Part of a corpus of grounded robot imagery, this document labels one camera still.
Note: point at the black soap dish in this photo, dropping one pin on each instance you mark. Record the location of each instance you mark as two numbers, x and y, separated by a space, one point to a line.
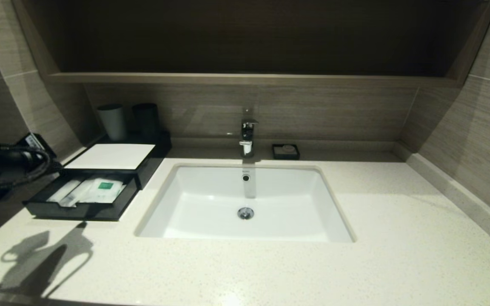
295 154

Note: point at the white rectangular plate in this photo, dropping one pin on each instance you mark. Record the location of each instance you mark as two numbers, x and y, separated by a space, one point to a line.
111 156

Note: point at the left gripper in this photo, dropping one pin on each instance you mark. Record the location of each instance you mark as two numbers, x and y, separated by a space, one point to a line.
11 163

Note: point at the white sink basin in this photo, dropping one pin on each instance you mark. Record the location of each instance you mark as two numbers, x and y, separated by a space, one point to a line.
287 204

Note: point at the white printed sachet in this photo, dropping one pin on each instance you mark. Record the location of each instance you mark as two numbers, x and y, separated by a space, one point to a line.
63 191

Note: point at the black plastic cup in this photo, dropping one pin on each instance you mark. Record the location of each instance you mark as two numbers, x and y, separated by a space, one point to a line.
145 120

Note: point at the grey plastic cup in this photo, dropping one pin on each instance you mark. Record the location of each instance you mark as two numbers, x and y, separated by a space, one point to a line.
112 122

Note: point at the black amenity box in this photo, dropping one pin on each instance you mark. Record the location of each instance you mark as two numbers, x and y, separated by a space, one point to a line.
153 159

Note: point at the chrome faucet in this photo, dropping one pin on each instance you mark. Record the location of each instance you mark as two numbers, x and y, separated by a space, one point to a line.
247 134

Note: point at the wooden wall shelf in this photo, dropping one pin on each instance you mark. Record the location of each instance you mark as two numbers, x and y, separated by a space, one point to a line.
313 80

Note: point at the black amenity tray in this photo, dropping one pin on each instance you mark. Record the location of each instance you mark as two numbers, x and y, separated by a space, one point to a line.
79 212

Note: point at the round soap bar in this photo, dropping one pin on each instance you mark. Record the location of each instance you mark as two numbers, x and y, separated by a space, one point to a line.
288 148

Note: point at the white toothbrush packet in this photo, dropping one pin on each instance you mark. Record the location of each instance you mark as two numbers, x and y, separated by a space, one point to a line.
79 193

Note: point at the chrome sink drain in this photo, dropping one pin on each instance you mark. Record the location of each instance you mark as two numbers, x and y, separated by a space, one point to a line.
245 213

